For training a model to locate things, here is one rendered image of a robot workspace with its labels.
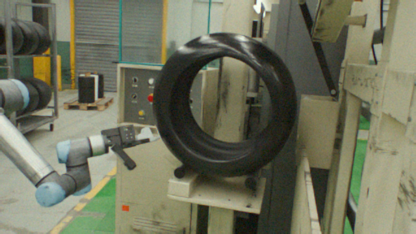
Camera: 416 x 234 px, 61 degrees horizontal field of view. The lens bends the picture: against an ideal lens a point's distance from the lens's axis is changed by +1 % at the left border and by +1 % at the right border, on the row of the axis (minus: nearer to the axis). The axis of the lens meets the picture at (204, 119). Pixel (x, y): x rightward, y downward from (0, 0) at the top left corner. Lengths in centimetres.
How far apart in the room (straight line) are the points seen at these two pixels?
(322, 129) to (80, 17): 1012
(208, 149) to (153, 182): 74
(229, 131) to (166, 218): 86
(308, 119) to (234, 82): 37
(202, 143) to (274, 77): 52
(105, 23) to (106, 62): 112
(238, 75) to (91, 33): 960
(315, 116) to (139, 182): 121
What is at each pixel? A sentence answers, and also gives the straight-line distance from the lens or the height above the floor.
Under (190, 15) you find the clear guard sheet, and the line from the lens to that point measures 207.
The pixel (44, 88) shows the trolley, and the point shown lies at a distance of 570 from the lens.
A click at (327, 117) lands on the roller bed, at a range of 158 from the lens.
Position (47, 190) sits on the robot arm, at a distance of 118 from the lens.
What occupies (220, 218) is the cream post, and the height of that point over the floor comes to 56.
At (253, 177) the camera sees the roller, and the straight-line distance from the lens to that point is 135.
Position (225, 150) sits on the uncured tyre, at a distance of 158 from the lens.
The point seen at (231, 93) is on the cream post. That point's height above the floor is 119.
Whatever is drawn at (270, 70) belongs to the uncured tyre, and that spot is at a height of 132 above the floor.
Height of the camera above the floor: 137
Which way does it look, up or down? 11 degrees down
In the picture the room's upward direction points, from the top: 4 degrees clockwise
